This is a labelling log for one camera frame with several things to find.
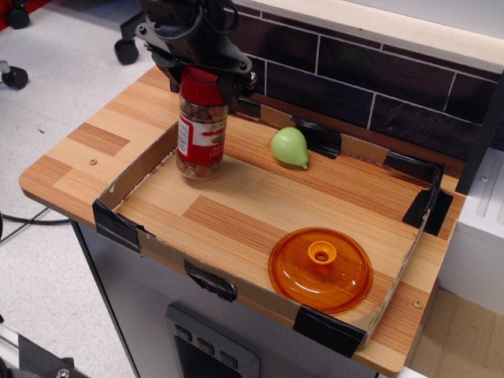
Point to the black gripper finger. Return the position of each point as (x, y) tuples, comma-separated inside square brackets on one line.
[(174, 75), (232, 87)]

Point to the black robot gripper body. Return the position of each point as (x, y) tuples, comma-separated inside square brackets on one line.
[(193, 33)]

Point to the red-lidded spice bottle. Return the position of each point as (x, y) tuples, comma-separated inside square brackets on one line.
[(201, 126)]

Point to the taped cardboard fence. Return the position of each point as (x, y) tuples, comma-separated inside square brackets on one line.
[(206, 243)]

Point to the black office chair base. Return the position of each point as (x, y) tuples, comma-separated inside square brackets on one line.
[(125, 48)]

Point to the green plastic pear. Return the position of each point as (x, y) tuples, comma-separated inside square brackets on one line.
[(289, 146)]

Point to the black caster wheel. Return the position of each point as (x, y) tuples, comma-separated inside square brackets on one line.
[(12, 76)]

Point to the dark brick backsplash panel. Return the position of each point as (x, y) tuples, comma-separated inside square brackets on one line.
[(425, 101)]

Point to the orange transparent pot lid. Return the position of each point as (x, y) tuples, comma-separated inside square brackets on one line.
[(322, 269)]

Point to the grey cabinet control panel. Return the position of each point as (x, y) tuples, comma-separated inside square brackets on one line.
[(201, 351)]

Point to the white side cabinet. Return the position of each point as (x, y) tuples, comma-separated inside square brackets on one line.
[(473, 266)]

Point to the black metal equipment corner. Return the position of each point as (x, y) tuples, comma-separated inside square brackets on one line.
[(20, 357)]

